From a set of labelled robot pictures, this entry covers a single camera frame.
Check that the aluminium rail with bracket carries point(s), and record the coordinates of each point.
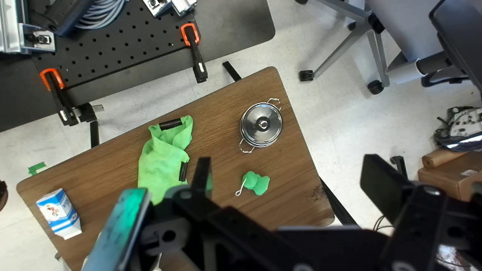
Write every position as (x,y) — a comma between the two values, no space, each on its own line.
(16,30)

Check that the small green toy with keyring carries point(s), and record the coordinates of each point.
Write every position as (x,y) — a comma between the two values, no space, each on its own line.
(257,182)

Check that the orange black bar clamp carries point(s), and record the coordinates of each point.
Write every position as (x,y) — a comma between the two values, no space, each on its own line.
(194,45)
(58,90)

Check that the small silver pot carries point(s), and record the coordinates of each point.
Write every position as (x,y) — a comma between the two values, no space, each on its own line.
(275,102)

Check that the brown wooden block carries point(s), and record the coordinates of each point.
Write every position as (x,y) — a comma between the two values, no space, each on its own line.
(453,180)

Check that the green tape scrap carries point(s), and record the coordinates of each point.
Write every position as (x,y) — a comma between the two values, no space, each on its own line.
(37,167)

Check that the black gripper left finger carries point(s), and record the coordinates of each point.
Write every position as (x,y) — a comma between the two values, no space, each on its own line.
(200,180)

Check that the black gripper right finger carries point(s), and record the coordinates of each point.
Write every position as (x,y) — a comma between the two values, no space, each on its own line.
(385,182)

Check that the green cloth bag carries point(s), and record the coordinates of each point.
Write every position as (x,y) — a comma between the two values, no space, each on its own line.
(164,159)

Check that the grey office chair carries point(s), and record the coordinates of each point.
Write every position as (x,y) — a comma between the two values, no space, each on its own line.
(382,30)

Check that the teal glossy gripper attachment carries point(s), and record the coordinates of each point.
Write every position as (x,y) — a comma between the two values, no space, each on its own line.
(121,230)

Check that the black perforated mounting board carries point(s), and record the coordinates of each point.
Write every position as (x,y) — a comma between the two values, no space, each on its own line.
(130,39)

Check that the black white sneaker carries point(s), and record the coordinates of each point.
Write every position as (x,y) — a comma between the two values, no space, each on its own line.
(460,128)

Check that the silver pot lid with knob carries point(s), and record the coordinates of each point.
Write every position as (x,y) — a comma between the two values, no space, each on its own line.
(262,123)

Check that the white blue milk carton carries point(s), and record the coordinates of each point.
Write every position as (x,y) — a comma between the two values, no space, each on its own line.
(60,212)

